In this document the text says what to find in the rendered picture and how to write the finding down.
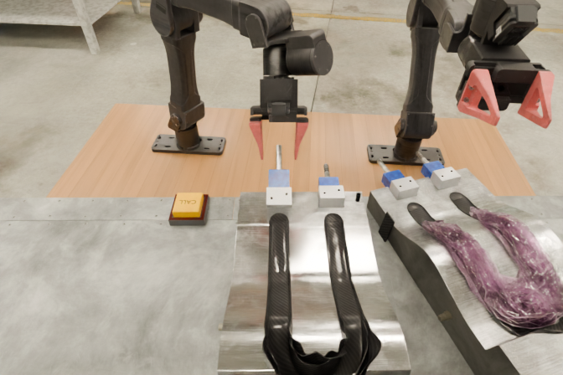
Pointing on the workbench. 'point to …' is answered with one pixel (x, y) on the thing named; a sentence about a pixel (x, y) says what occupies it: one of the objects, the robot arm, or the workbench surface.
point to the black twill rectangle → (386, 227)
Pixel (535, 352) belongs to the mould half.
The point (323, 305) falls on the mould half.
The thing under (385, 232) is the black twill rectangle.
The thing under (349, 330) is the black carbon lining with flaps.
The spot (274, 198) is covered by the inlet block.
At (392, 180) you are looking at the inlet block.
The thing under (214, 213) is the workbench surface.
